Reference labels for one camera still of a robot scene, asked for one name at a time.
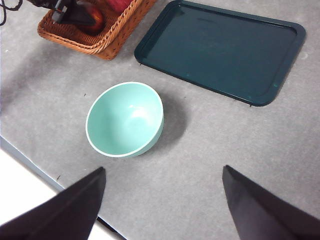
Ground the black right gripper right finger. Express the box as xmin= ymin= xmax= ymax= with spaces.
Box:
xmin=222 ymin=164 xmax=320 ymax=240

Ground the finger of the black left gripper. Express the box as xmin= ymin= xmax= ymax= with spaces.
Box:
xmin=65 ymin=0 xmax=97 ymax=28

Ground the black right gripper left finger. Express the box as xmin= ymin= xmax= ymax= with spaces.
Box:
xmin=0 ymin=166 xmax=107 ymax=240

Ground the dark purple plum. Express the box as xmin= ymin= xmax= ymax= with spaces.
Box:
xmin=74 ymin=4 xmax=106 ymax=36

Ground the teal ceramic bowl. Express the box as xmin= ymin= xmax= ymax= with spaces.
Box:
xmin=85 ymin=81 xmax=165 ymax=159

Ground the brown wicker basket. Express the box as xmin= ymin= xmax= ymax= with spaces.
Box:
xmin=37 ymin=0 xmax=157 ymax=61

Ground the red apple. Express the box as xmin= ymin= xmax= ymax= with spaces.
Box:
xmin=107 ymin=0 xmax=134 ymax=12

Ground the dark rectangular tray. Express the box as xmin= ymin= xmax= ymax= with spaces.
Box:
xmin=133 ymin=0 xmax=307 ymax=108

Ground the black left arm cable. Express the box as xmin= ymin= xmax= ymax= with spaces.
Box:
xmin=0 ymin=0 xmax=24 ymax=27

